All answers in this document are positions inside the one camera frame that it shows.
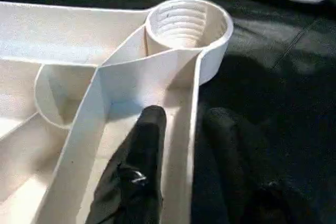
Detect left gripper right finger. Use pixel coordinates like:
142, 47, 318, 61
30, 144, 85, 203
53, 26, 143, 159
190, 105, 318, 224

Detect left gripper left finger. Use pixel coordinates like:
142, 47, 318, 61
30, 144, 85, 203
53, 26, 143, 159
86, 104, 169, 224

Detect white plastic table top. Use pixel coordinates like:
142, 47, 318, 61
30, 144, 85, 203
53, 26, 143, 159
0, 0, 235, 224

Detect black work mat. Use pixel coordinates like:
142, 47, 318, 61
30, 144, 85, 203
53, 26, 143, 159
0, 0, 336, 224

